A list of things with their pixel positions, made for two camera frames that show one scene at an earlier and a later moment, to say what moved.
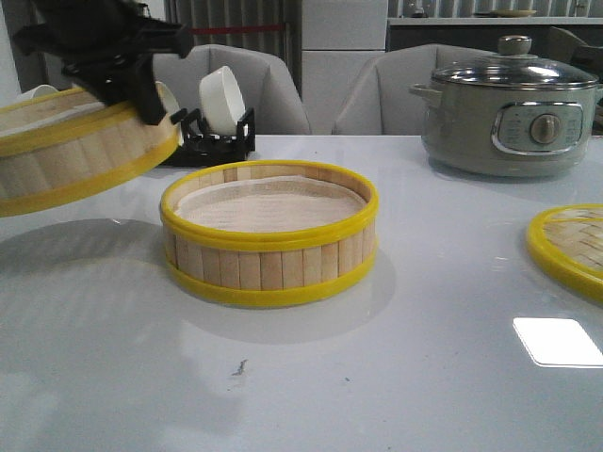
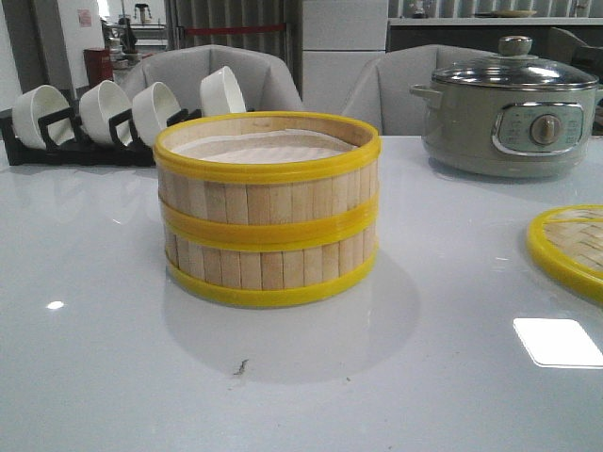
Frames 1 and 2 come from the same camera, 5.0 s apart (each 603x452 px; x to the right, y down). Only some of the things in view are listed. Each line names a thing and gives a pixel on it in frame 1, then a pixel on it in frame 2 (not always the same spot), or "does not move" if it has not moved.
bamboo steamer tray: x=60 y=143 -> x=268 y=181
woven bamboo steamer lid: x=567 y=244 does not move
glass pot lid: x=514 y=66 does not move
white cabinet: x=339 y=39 does not move
